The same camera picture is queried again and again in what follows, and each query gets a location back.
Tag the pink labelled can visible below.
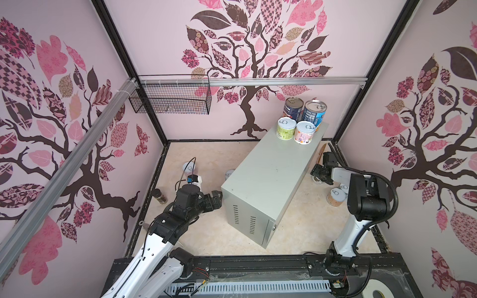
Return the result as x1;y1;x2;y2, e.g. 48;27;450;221
294;121;316;145

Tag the green labelled small can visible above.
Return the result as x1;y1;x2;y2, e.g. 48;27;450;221
277;117;297;140

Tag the large blue labelled can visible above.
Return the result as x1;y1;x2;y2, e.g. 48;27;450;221
301;99;327;131

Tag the dark tomato can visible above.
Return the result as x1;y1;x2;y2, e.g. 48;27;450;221
283;97;304;122

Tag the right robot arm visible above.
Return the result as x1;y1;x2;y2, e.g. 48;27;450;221
311;152;399;269

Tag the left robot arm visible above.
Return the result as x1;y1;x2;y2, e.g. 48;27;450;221
103;185;223;298

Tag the white can far right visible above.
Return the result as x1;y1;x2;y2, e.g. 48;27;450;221
340;184;349;195

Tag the orange labelled can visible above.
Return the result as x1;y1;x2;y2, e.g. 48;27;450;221
326;187;347;207

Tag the pink small can left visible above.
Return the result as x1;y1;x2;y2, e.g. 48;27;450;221
183;161;198;176

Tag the dark spice bottle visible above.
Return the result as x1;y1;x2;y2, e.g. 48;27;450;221
152;188;168;204

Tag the grey metal cabinet box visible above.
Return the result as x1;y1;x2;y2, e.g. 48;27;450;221
221;123;328;248

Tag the white tape roll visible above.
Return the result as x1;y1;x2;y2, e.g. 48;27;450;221
361;279;395;298

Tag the wooden handled knife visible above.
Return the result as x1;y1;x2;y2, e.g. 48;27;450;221
316;143;327;164

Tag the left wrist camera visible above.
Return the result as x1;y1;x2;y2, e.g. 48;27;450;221
186;174;202;190

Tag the white vented cable duct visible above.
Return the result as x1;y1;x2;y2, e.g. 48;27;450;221
164;280;331;297

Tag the black base frame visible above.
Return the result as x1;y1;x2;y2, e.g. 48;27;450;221
99;252;424;298

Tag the black wire basket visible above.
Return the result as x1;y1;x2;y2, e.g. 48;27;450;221
129;74;212;115

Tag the aluminium rail back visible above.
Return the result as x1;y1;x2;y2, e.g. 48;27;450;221
140;76;368;86

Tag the aluminium rail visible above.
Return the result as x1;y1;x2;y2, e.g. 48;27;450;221
1;78;139;278
140;76;368;86

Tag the aluminium rail left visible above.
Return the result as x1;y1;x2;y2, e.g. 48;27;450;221
1;78;139;278

